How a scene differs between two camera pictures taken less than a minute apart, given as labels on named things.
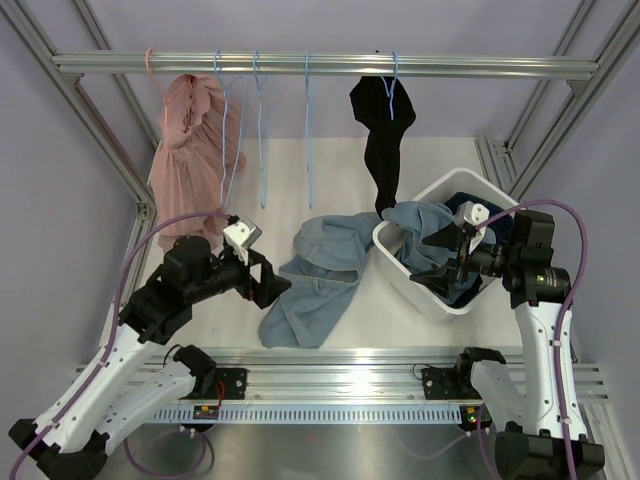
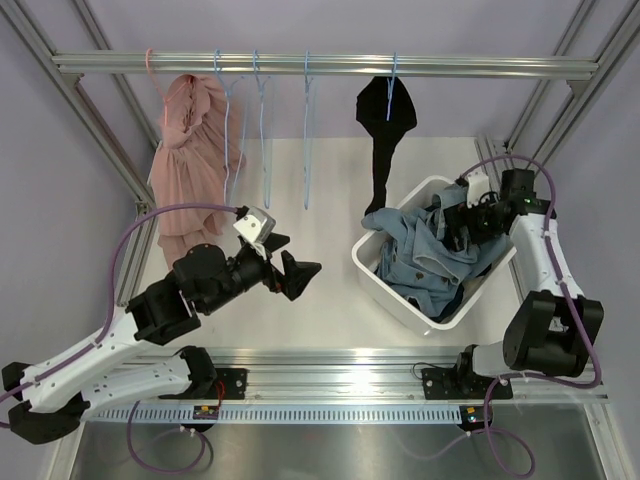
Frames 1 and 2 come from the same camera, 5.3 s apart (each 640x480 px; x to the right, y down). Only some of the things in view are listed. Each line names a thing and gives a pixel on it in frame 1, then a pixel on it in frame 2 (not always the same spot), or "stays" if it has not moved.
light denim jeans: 325,261 → 418,259
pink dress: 198,156 stays
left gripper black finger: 270,287 → 297,275
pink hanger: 147,59 stays
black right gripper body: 469,262 → 459,216
